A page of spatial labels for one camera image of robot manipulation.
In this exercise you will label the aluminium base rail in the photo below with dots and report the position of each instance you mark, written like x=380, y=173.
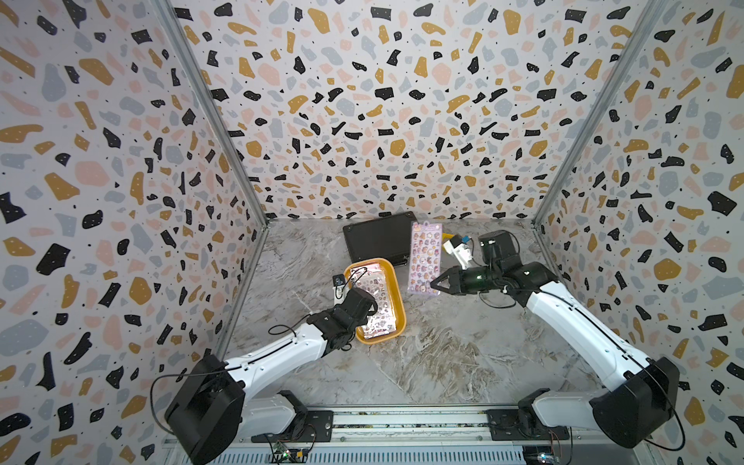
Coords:
x=430, y=435

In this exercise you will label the black briefcase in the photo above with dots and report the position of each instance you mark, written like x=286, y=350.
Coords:
x=386, y=238

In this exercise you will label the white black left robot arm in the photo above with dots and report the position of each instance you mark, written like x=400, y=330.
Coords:
x=218, y=399

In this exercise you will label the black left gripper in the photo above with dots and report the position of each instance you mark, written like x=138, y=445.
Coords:
x=330, y=313

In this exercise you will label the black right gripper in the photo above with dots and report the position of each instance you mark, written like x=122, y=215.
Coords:
x=453, y=275

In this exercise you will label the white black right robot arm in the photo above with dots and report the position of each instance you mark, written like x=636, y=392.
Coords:
x=637, y=395

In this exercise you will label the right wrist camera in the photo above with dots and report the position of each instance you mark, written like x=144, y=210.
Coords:
x=459, y=247

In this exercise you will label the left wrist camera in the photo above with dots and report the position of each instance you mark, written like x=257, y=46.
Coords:
x=338, y=281

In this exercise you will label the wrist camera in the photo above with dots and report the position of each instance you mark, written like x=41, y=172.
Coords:
x=459, y=247
x=338, y=281

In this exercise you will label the pink sticker sheet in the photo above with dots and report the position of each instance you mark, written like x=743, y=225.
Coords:
x=425, y=258

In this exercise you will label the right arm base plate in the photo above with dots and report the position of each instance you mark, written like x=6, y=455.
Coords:
x=516, y=424

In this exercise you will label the yellow storage tray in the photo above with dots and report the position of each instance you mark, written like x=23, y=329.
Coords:
x=378, y=302

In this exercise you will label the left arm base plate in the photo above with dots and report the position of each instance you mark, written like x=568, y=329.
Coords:
x=315, y=426

